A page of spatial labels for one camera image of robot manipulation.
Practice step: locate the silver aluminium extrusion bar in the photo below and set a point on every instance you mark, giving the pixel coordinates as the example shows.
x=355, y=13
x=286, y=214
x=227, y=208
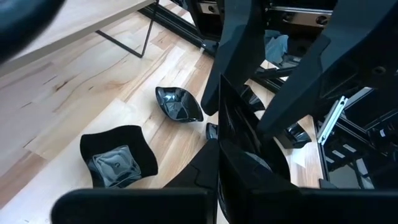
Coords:
x=331, y=121

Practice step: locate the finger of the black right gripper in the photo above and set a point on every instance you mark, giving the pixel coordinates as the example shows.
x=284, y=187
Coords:
x=237, y=46
x=348, y=56

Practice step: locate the black oval mini plate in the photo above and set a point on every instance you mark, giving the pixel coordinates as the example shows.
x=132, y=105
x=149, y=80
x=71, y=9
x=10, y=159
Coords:
x=178, y=104

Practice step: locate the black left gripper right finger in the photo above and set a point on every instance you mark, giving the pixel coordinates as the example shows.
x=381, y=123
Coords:
x=295, y=207

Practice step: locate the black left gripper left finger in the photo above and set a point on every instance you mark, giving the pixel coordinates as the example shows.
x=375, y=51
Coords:
x=140, y=207

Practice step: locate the wooden-top table with black frame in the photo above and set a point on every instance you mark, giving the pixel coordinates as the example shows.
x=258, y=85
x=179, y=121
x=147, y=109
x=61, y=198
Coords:
x=77, y=21

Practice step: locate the black round mini bowl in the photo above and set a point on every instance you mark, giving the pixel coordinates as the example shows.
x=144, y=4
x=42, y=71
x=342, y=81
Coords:
x=119, y=155

